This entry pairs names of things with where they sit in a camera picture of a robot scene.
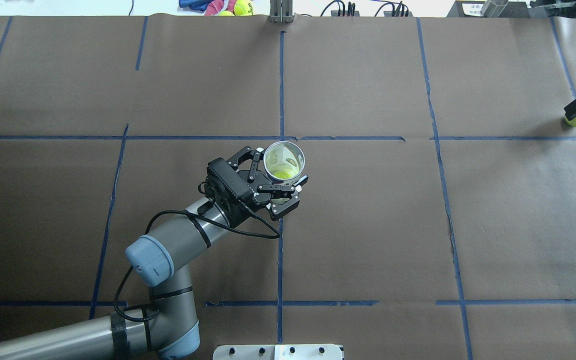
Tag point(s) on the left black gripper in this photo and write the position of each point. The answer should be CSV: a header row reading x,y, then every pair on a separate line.
x,y
244,208

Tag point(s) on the clear tennis ball can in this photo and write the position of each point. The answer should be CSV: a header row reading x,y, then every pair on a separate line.
x,y
284,154

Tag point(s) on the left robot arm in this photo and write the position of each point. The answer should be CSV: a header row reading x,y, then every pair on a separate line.
x,y
154,305

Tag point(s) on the spare tennis ball on desk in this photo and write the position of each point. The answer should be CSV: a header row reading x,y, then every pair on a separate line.
x,y
243,8

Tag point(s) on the pink cloth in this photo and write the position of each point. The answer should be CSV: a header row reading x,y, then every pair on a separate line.
x,y
217,6

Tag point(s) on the blue cloth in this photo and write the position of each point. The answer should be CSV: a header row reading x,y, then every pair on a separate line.
x,y
194,5

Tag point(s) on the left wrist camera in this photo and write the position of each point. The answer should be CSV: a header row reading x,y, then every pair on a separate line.
x,y
226,183

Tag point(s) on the aluminium frame post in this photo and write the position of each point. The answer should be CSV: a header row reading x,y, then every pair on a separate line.
x,y
281,11

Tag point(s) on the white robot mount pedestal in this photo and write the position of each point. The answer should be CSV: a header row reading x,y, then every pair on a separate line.
x,y
317,351

